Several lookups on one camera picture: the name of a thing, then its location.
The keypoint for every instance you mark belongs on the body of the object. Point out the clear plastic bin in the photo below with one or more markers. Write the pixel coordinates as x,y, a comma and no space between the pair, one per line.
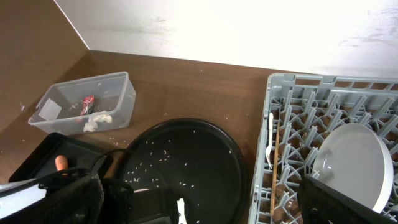
59,109

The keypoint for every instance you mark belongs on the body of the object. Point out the grey dishwasher rack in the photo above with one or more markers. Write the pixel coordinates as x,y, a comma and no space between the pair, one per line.
309,108

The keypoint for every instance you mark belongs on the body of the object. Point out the white tissue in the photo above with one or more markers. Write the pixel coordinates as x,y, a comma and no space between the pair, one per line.
98,117

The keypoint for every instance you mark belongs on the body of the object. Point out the white plastic fork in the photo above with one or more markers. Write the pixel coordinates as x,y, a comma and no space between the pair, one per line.
270,141

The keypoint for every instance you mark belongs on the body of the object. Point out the round black serving tray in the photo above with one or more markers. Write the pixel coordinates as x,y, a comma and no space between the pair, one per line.
194,160

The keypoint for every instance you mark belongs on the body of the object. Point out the orange carrot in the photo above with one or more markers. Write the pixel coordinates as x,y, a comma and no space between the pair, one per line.
61,163

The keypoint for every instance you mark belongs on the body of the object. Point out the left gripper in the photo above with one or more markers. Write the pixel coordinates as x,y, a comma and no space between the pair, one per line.
124,203

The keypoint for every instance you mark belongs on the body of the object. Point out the red snack wrapper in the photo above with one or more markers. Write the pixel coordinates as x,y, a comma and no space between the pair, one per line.
87,105

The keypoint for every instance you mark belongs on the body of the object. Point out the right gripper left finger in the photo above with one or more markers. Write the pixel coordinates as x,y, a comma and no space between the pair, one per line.
55,198

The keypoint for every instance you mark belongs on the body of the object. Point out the wooden chopstick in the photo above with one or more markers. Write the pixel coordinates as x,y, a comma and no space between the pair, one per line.
274,175

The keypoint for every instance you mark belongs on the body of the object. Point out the pale blue plate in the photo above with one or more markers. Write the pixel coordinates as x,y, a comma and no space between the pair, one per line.
355,161

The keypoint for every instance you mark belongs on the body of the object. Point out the black rectangular tray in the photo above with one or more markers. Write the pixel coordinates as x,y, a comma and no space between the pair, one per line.
41,161

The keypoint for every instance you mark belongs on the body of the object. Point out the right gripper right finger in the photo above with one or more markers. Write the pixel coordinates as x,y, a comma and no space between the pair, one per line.
321,204

